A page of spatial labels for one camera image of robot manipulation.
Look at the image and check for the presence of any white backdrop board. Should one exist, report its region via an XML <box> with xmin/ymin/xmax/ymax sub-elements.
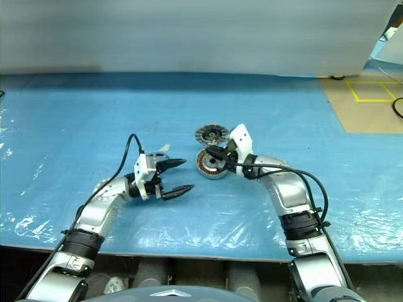
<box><xmin>0</xmin><ymin>0</ymin><xmax>394</xmax><ymax>78</ymax></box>

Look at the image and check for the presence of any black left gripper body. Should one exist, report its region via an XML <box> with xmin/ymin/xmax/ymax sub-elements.
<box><xmin>145</xmin><ymin>156</ymin><xmax>164</xmax><ymax>201</ymax></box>

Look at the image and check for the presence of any grey robot torso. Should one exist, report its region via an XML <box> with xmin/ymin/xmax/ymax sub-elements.
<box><xmin>91</xmin><ymin>284</ymin><xmax>253</xmax><ymax>302</ymax></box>

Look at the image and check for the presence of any blue table mat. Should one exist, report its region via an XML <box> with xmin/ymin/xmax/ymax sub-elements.
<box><xmin>0</xmin><ymin>72</ymin><xmax>403</xmax><ymax>262</ymax></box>

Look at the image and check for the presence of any grey finned motor rotor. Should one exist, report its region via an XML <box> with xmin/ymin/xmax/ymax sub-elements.
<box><xmin>194</xmin><ymin>125</ymin><xmax>230</xmax><ymax>147</ymax></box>

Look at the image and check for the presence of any grey rounded shape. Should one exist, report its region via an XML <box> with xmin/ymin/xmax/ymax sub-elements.
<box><xmin>225</xmin><ymin>260</ymin><xmax>263</xmax><ymax>292</ymax></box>
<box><xmin>134</xmin><ymin>258</ymin><xmax>173</xmax><ymax>288</ymax></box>

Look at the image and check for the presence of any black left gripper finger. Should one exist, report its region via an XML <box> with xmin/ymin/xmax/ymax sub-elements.
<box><xmin>156</xmin><ymin>158</ymin><xmax>187</xmax><ymax>173</ymax></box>
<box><xmin>162</xmin><ymin>184</ymin><xmax>195</xmax><ymax>201</ymax></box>

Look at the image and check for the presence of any silver motor housing with copper windings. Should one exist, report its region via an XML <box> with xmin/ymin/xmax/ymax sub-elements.
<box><xmin>196</xmin><ymin>147</ymin><xmax>233</xmax><ymax>180</ymax></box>

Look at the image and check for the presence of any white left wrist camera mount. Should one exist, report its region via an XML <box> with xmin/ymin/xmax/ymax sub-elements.
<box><xmin>133</xmin><ymin>153</ymin><xmax>158</xmax><ymax>201</ymax></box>

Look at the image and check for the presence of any white panel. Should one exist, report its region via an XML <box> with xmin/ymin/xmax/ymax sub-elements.
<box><xmin>373</xmin><ymin>27</ymin><xmax>403</xmax><ymax>64</ymax></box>

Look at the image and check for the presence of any black floor cable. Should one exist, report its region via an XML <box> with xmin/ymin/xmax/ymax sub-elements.
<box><xmin>391</xmin><ymin>96</ymin><xmax>403</xmax><ymax>120</ymax></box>

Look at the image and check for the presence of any brown cardboard sheet with yellow tape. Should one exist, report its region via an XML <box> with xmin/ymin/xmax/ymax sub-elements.
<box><xmin>317</xmin><ymin>75</ymin><xmax>403</xmax><ymax>133</ymax></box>

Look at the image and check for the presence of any small white part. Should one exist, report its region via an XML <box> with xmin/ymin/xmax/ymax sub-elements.
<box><xmin>147</xmin><ymin>151</ymin><xmax>170</xmax><ymax>162</ymax></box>

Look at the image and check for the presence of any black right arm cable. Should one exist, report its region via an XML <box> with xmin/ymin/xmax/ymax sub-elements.
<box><xmin>234</xmin><ymin>160</ymin><xmax>355</xmax><ymax>302</ymax></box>

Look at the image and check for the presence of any small white rounded shape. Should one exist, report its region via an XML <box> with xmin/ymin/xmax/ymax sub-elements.
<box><xmin>105</xmin><ymin>276</ymin><xmax>127</xmax><ymax>295</ymax></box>

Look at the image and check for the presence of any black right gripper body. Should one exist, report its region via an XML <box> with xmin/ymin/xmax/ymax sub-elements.
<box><xmin>220</xmin><ymin>140</ymin><xmax>243</xmax><ymax>173</ymax></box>

